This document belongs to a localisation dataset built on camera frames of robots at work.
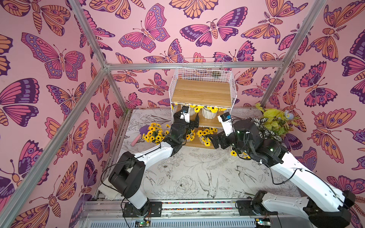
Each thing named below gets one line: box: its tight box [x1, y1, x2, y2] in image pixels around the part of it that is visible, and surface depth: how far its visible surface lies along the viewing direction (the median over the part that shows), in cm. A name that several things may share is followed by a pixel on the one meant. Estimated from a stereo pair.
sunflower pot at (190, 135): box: [185, 128, 196, 142], surface depth 91 cm
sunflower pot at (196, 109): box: [189, 104, 205, 119], surface depth 74 cm
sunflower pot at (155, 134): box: [142, 122, 171, 146], surface depth 89 cm
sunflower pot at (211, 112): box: [201, 106, 228, 120], surface depth 73 cm
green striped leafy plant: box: [250, 102, 298, 142], surface depth 83 cm
